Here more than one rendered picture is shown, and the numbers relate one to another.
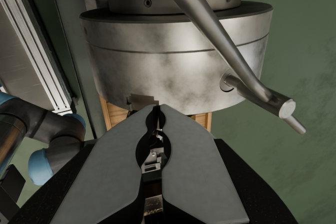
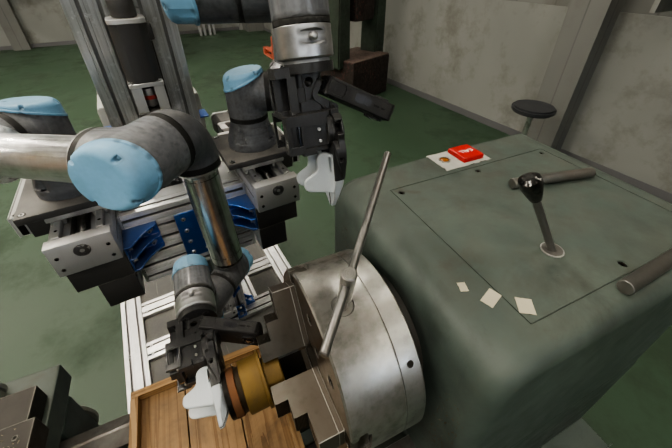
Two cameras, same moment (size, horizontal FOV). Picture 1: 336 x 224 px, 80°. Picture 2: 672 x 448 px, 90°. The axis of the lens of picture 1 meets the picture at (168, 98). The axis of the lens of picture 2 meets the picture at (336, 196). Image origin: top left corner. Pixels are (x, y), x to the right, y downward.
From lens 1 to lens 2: 52 cm
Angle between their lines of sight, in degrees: 80
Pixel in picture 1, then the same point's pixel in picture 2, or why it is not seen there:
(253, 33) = (386, 312)
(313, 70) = not seen: outside the picture
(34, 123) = (227, 274)
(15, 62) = (232, 347)
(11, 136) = (230, 248)
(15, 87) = not seen: hidden behind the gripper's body
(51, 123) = (224, 288)
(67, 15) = not seen: hidden behind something
